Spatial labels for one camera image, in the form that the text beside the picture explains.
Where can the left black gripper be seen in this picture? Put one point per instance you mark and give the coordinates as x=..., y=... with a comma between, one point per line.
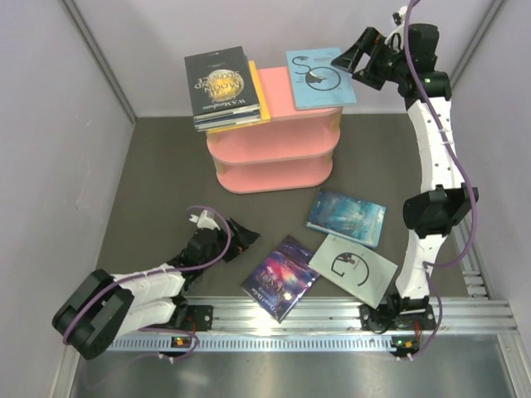
x=241, y=240

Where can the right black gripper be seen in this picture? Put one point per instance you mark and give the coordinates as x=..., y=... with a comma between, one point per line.
x=370, y=41

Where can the black moon cover book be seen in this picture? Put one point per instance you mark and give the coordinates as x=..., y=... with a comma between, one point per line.
x=220, y=83

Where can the black mounting plate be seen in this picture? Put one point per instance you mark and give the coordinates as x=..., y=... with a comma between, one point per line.
x=196, y=318
x=383, y=319

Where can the navy blue book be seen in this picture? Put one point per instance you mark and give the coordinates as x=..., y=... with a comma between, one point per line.
x=229, y=117

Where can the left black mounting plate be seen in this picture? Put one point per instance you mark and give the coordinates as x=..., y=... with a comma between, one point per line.
x=196, y=318

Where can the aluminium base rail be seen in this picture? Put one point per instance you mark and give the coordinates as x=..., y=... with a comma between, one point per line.
x=334, y=324

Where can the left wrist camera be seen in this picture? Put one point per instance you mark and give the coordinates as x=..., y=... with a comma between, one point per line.
x=205, y=220

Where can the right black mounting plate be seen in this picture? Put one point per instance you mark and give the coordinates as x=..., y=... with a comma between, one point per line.
x=383, y=319

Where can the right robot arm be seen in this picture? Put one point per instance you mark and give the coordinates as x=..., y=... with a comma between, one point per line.
x=407, y=57

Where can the light blue cat book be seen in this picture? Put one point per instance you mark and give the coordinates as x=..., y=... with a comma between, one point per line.
x=315, y=83

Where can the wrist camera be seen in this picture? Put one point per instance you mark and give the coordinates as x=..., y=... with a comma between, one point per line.
x=395, y=39
x=205, y=220

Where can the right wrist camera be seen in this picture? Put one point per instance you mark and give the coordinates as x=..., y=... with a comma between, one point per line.
x=395, y=39

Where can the yellow book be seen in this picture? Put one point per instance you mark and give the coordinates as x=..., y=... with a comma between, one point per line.
x=264, y=109

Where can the teal ocean cover book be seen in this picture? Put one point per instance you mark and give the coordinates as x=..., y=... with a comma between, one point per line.
x=347, y=217

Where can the grey white book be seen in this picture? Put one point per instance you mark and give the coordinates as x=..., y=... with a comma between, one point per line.
x=354, y=268

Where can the pink three-tier shelf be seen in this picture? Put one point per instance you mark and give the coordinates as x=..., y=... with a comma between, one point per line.
x=294, y=149

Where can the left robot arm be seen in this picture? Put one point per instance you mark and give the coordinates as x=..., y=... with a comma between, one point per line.
x=107, y=306

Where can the purple Robinson Crusoe book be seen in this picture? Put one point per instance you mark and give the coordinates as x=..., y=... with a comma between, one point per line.
x=282, y=278

